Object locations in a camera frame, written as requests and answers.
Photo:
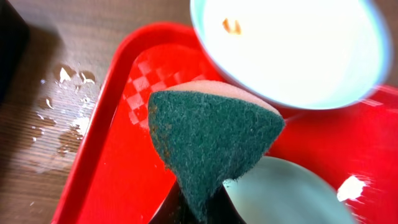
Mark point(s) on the green pink scrub sponge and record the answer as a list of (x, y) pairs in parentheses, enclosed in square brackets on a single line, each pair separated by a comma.
[(207, 132)]

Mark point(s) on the white plate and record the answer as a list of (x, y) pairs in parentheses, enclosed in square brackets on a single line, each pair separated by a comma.
[(276, 191), (312, 55)]

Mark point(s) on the red plastic tray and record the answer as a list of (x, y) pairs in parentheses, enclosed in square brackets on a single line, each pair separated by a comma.
[(117, 176)]

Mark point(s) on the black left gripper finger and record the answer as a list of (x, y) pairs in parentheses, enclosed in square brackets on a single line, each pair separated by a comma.
[(175, 210)]

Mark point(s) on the black rectangular water tray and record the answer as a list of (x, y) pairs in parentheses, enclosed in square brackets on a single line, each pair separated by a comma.
[(14, 38)]

